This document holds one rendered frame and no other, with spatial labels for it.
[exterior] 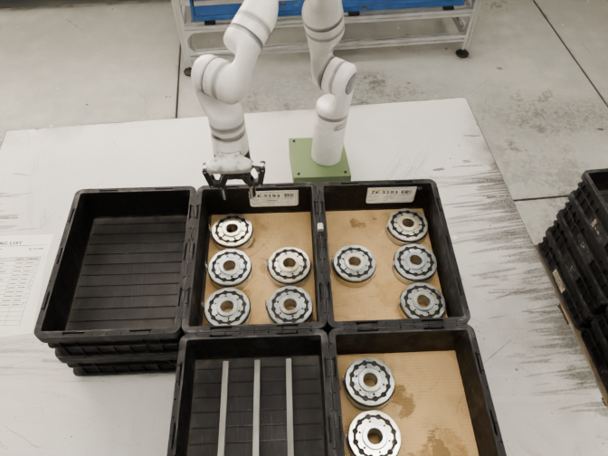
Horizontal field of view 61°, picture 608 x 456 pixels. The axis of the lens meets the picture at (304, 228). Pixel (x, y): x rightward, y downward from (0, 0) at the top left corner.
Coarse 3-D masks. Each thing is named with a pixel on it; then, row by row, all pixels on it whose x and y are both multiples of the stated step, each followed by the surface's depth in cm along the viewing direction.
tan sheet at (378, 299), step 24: (336, 216) 134; (360, 216) 134; (384, 216) 134; (336, 240) 130; (360, 240) 130; (384, 240) 130; (384, 264) 126; (336, 288) 122; (360, 288) 122; (384, 288) 122; (336, 312) 118; (360, 312) 118; (384, 312) 118
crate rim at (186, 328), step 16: (192, 240) 118; (320, 240) 118; (192, 256) 115; (320, 256) 115; (192, 272) 112; (320, 272) 112; (192, 288) 110; (320, 288) 112; (320, 304) 108; (320, 320) 106
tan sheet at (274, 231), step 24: (216, 216) 134; (264, 216) 134; (288, 216) 134; (264, 240) 130; (288, 240) 130; (264, 264) 126; (312, 264) 126; (264, 288) 122; (312, 288) 122; (264, 312) 118
